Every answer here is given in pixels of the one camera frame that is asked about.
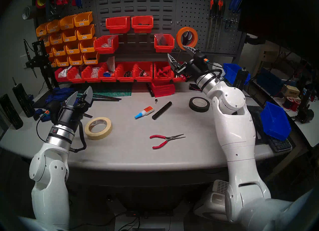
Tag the red parts bin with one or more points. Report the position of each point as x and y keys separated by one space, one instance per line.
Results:
x=142 y=26
x=164 y=48
x=143 y=79
x=89 y=79
x=74 y=79
x=59 y=78
x=162 y=79
x=163 y=90
x=178 y=79
x=118 y=26
x=125 y=79
x=106 y=49
x=108 y=79

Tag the silver manual bag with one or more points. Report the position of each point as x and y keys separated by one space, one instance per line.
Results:
x=111 y=63

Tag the orange bin labelled M3-6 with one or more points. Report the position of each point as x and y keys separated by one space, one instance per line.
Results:
x=87 y=47

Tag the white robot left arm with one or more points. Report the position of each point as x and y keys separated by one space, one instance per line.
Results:
x=49 y=188

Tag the grey duct tape roll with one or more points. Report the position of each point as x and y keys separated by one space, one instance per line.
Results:
x=27 y=12

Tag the orange bin labelled M2.5-5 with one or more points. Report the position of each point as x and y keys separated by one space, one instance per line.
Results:
x=76 y=61

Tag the white glue bottle orange label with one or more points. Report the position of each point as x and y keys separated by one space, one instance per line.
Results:
x=147 y=111

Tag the white air purifier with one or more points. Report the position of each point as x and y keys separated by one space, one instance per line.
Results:
x=211 y=200

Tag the black keyboard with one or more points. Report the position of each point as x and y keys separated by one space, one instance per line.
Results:
x=280 y=144

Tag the orange bin labelled M4-0.7 HEX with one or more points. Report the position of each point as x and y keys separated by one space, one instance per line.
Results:
x=91 y=59

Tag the small clear screw packet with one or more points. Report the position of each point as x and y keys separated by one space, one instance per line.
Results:
x=95 y=72

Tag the green cutting mat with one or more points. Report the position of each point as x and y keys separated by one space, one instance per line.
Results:
x=117 y=92

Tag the orange bin labelled M4-6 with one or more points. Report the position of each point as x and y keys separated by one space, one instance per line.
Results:
x=69 y=37

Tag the black metal stand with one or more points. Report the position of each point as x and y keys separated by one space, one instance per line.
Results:
x=43 y=68

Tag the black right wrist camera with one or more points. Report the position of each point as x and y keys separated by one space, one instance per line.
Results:
x=200 y=57

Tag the thin black rod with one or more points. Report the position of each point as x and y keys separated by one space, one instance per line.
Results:
x=109 y=97

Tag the black carabiner hook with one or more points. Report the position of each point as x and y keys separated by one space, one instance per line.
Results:
x=227 y=25

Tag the black laptop stand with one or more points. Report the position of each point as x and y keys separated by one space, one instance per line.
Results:
x=256 y=123

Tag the blue plastic bin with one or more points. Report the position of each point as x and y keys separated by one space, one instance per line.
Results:
x=275 y=122
x=231 y=72

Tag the beige masking tape roll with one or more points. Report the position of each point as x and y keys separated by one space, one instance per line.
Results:
x=98 y=136

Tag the orange bin labelled M3-4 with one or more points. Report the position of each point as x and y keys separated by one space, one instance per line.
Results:
x=85 y=34

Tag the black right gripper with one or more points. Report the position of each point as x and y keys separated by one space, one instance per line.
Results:
x=193 y=69

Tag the small cardboard box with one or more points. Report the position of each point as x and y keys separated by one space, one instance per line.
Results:
x=290 y=91

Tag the dark blue storage crate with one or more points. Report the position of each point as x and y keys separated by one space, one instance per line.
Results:
x=270 y=78

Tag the black monitor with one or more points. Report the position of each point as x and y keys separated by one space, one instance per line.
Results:
x=274 y=8

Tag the black tape roll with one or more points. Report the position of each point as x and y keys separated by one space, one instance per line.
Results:
x=192 y=105

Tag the orange bin labelled M4X4X6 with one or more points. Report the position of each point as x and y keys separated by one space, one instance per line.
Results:
x=56 y=39

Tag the orange bin labelled M3X8 BAD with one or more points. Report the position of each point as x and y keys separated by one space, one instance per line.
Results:
x=53 y=27

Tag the orange bin labelled M3-8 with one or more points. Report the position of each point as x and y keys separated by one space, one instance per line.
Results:
x=72 y=49

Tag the clear plastic parts bag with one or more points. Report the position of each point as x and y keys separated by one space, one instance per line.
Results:
x=108 y=42

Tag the silver tool holder rack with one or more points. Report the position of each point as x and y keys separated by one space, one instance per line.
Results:
x=228 y=20

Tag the white crumpled packet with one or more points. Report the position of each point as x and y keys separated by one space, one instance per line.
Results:
x=63 y=71

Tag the bag of black parts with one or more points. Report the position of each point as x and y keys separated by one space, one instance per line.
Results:
x=162 y=38

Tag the dark metal C-clamp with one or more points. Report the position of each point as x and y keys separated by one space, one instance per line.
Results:
x=52 y=8

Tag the short black rod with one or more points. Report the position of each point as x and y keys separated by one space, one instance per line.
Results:
x=162 y=110

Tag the orange parts bin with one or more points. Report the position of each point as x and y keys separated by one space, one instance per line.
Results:
x=52 y=62
x=49 y=51
x=46 y=40

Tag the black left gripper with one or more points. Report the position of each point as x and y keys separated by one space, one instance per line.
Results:
x=72 y=115

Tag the orange bin labelled M3X6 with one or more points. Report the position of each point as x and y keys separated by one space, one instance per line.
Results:
x=83 y=21

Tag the orange bin labelled M3-12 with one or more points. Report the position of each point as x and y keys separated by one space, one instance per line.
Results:
x=59 y=51

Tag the orange bin labelled M2.5-6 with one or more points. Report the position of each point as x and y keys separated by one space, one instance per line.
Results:
x=62 y=62

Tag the orange bin labelled M3X5X4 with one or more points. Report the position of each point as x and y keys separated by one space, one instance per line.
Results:
x=41 y=30

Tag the grey metal pegboard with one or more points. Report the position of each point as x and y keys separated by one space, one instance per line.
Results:
x=139 y=3

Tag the orange tape roll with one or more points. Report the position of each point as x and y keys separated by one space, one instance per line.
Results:
x=179 y=39

